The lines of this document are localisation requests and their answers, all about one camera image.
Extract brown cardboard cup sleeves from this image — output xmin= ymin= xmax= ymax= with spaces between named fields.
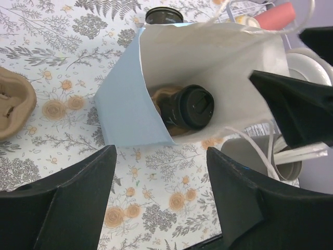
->
xmin=1 ymin=67 xmax=37 ymax=141

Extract pink plastic cup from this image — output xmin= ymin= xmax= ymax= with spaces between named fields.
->
xmin=254 ymin=2 xmax=296 ymax=31

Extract floral tablecloth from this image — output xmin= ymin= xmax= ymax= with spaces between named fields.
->
xmin=1 ymin=1 xmax=224 ymax=249

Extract black coffee cup lid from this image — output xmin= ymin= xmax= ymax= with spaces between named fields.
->
xmin=172 ymin=84 xmax=214 ymax=131

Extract black coffee cup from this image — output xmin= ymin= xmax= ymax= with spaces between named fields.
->
xmin=157 ymin=91 xmax=191 ymax=130
xmin=145 ymin=6 xmax=184 ymax=24

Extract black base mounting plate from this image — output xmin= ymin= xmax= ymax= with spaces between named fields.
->
xmin=184 ymin=234 xmax=228 ymax=250

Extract yellow patterned bowl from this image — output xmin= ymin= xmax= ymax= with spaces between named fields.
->
xmin=234 ymin=15 xmax=261 ymax=28

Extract single brown cup carrier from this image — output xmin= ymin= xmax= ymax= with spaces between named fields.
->
xmin=151 ymin=85 xmax=191 ymax=137

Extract white wire dish rack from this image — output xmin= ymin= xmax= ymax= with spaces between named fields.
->
xmin=215 ymin=0 xmax=300 ymax=50

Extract light blue paper bag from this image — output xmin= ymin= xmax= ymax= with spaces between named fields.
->
xmin=95 ymin=17 xmax=304 ymax=147

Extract white plate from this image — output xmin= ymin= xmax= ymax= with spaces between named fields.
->
xmin=286 ymin=53 xmax=331 ymax=86
xmin=287 ymin=48 xmax=332 ymax=86

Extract grey cup with straws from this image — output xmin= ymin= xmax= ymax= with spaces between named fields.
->
xmin=221 ymin=134 xmax=328 ymax=181

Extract front white plate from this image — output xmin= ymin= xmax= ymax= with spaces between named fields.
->
xmin=286 ymin=53 xmax=331 ymax=86

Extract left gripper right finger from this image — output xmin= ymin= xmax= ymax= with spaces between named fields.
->
xmin=207 ymin=147 xmax=332 ymax=249

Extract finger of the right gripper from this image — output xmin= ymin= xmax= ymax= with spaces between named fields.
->
xmin=299 ymin=26 xmax=333 ymax=65
xmin=249 ymin=70 xmax=332 ymax=148

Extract back white plate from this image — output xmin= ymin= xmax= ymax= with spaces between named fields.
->
xmin=287 ymin=48 xmax=332 ymax=86

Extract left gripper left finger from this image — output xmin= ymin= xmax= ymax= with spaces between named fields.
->
xmin=1 ymin=145 xmax=117 ymax=250

